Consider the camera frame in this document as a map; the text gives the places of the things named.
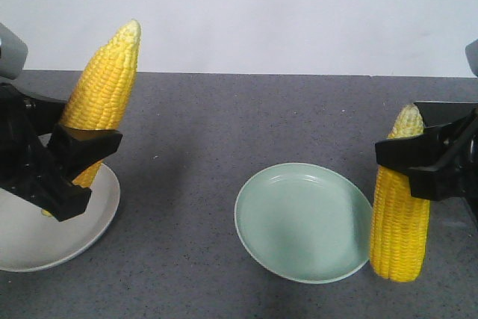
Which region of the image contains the yellow corn cob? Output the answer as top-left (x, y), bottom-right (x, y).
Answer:
top-left (40, 19), bottom-right (142, 218)
top-left (369, 103), bottom-right (431, 283)

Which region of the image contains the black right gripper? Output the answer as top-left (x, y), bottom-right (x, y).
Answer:
top-left (375, 109), bottom-right (477, 201)

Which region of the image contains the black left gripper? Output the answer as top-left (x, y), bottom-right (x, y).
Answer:
top-left (1, 83), bottom-right (122, 222)

